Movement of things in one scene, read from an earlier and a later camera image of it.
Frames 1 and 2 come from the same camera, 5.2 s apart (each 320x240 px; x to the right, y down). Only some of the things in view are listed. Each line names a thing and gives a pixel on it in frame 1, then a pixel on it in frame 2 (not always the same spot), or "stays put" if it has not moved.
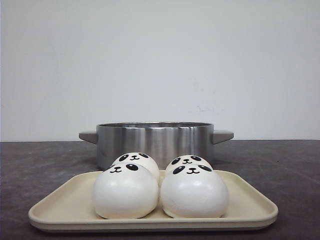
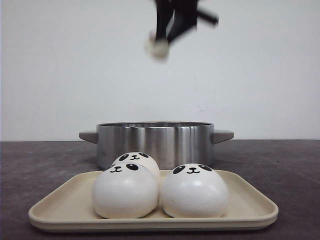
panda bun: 193,191 stays put
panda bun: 125,191 stays put
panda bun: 139,158 stays put
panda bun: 189,159 → 157,50
